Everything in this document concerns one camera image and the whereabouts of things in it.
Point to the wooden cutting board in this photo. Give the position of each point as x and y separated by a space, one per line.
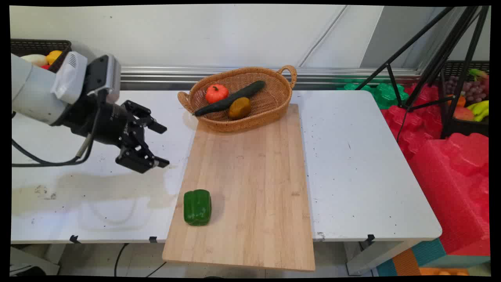
250 188

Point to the brown toy potato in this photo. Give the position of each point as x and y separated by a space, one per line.
239 108

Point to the orange-red toy tomato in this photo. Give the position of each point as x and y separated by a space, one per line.
216 93

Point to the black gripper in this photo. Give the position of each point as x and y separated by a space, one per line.
107 125

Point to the orange toy peach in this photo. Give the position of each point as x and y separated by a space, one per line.
464 114

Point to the white toy eggplant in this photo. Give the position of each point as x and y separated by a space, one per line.
36 59

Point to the red toy chili pepper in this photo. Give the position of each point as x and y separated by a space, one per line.
45 67

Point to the dark woven basket with fruit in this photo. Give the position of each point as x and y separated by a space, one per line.
465 127

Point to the silver metal wall rail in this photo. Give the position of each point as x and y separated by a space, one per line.
164 76

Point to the green toy bell pepper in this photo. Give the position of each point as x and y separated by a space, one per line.
197 207

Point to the yellow toy pepper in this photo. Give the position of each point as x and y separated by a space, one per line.
54 56

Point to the white table leg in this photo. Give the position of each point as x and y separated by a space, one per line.
372 258

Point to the black tripod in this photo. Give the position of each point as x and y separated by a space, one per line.
442 58

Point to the dark woven basket with vegetables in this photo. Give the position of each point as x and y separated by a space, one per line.
27 47

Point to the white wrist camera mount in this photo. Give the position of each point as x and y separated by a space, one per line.
70 76

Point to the purple toy grapes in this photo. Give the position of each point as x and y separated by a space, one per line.
471 90

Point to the green foam mats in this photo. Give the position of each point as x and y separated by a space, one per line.
385 94

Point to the yellow toy bananas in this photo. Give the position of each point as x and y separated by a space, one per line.
480 109

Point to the red foam mats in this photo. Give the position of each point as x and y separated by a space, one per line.
450 184

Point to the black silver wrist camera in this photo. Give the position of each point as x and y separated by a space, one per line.
103 74

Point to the dark green toy cucumber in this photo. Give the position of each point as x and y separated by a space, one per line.
231 98

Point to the teal and orange floor mat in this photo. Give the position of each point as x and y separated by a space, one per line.
426 258

